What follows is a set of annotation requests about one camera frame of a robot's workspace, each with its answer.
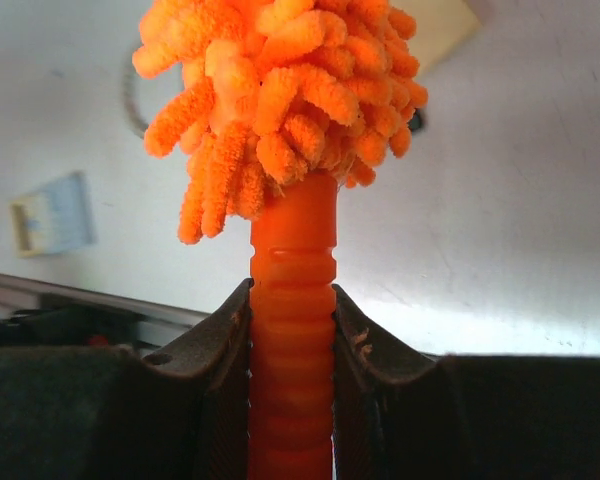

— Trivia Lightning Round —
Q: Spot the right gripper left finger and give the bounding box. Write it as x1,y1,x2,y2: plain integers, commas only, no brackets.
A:
0,281,251,479

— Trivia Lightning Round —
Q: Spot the yellow blue calculator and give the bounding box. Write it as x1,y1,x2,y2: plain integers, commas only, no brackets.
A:
9,171,95,258

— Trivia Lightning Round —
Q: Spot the black vacuum nozzle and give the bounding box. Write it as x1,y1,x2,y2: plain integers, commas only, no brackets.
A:
409,109,426,133

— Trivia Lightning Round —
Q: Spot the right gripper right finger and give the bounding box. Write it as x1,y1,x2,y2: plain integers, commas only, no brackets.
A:
334,292,600,479

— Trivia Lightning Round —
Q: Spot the masking tape roll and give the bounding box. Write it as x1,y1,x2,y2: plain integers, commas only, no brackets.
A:
121,63,149,139

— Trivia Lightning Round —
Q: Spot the orange microfiber duster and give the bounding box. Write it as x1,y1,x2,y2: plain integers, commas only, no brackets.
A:
132,1,428,479

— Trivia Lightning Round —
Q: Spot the yellow sticky note pad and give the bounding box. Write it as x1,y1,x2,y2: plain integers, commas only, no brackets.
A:
408,0,481,77

